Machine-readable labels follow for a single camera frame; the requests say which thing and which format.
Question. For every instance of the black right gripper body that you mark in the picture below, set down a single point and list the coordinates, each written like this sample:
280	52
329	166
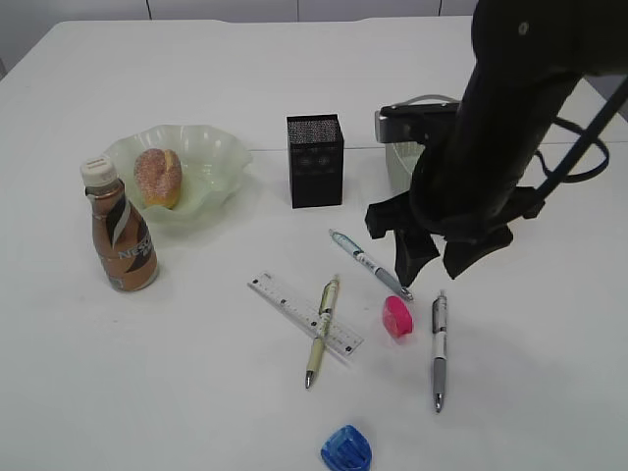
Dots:
458	213

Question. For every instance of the grey white pen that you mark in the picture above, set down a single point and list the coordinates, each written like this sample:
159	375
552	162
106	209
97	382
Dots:
439	360

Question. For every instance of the light blue white pen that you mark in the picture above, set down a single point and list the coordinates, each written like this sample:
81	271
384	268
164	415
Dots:
361	257

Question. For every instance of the pale green wavy glass plate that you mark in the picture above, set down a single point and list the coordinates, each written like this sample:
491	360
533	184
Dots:
212	161

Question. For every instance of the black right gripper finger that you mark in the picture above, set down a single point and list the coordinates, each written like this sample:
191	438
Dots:
414	248
459	256

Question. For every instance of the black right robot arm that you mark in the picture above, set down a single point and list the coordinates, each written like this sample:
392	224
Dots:
530	55

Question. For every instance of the pink pencil sharpener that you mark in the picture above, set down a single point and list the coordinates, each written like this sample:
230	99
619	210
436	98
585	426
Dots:
396	317

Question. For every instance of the pale green plastic basket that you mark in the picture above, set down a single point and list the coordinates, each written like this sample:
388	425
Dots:
402	157

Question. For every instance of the brown Nescafe coffee bottle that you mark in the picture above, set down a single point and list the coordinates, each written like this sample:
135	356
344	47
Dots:
120	235

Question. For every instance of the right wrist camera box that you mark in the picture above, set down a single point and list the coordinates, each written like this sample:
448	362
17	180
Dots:
425	124

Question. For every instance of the clear plastic ruler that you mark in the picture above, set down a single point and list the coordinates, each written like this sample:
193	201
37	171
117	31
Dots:
341	340

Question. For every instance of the blue pencil sharpener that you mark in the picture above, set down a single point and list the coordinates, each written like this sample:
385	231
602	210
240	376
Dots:
347	450

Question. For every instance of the black mesh pen holder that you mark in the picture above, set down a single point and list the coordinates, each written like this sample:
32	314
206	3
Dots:
315	160

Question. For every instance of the sugared bread roll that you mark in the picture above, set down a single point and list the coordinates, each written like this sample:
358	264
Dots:
158	174

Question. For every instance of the cream yellow-green pen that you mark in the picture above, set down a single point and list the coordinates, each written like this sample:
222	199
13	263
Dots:
326	310

